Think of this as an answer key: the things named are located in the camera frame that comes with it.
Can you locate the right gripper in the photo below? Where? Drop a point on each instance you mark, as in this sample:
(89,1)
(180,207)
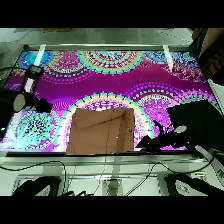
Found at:
(152,143)

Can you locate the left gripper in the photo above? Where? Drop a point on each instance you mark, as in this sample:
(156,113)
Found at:
(44,106)

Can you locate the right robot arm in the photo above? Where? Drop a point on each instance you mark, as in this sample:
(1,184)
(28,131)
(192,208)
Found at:
(197,122)

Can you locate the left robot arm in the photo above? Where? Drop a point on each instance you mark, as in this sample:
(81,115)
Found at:
(7,104)

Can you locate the silver frame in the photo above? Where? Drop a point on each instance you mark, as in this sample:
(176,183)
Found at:
(116,160)

